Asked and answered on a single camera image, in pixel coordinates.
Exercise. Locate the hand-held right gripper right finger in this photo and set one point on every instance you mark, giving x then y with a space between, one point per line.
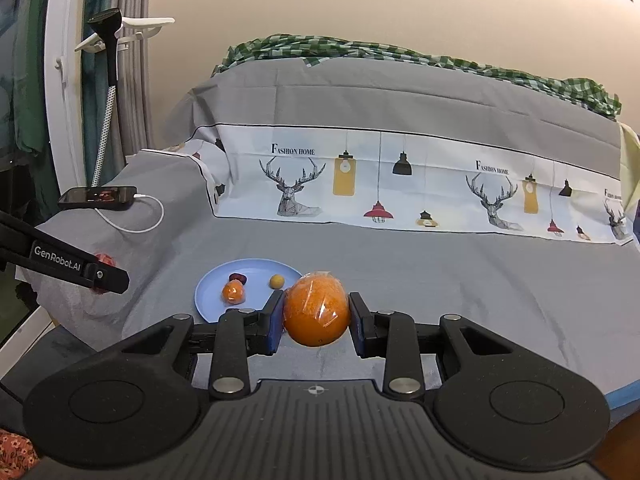
357 327

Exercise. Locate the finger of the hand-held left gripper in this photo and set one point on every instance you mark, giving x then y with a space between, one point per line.
110 278

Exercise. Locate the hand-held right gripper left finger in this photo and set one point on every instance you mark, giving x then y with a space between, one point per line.
275 325

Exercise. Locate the red fruit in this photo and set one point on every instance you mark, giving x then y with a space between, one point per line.
106 259

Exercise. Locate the large orange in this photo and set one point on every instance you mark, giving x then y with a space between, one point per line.
315 312

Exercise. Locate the green-brown round fruit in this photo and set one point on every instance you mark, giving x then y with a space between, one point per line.
276 281

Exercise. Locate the small orange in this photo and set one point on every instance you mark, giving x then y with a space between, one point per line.
233 293

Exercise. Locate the blue round plate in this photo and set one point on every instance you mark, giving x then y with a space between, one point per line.
255 271

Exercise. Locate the dark red date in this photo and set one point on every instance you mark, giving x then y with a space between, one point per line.
237 277

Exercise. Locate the grey printed bed sheet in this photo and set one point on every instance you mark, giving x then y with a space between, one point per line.
400 270

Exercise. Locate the black smartphone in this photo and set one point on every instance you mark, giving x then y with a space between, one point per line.
85 195

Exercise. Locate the grey curtain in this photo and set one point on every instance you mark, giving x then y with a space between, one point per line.
132 110

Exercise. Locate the red floral cloth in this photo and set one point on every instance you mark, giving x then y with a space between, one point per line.
15 452

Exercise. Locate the green checked cloth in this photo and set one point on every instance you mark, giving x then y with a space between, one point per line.
300 47

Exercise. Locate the pale yellow cloth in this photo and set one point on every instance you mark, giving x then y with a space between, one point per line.
630 160

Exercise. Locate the white door frame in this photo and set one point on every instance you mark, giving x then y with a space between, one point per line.
62 110

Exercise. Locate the white wall hook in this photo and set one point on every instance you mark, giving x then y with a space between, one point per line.
145 24

